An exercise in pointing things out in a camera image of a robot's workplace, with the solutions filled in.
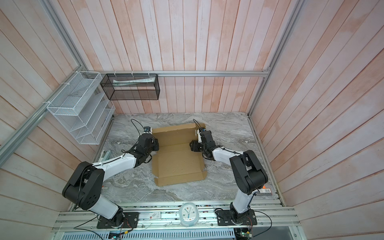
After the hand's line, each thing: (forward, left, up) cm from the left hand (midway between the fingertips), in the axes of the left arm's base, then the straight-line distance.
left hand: (155, 141), depth 93 cm
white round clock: (-39, -21, -7) cm, 45 cm away
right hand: (+1, -24, -4) cm, 24 cm away
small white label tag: (-39, -4, -9) cm, 41 cm away
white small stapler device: (-5, +32, -7) cm, 33 cm away
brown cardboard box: (-10, -12, -8) cm, 18 cm away
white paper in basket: (+27, +13, +26) cm, 39 cm away
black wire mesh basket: (+37, +20, +15) cm, 45 cm away
